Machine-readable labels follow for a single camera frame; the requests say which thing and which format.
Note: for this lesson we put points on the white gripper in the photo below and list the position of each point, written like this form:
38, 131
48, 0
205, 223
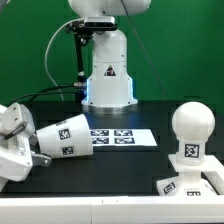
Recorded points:
16, 127

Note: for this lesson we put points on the white lamp shade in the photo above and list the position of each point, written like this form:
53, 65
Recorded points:
68, 138

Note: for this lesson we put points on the white lamp bulb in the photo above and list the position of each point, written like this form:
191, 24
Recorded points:
192, 123

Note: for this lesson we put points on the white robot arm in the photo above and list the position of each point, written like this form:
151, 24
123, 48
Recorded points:
108, 90

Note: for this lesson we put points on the white marker sheet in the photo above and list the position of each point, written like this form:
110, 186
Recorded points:
122, 137

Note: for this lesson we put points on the white front rail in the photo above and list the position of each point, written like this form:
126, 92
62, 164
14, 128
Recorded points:
112, 210

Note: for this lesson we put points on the black camera on stand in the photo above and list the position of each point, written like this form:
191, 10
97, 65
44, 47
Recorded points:
83, 30

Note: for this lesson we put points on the white right rail block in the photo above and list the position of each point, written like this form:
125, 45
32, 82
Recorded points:
217, 180

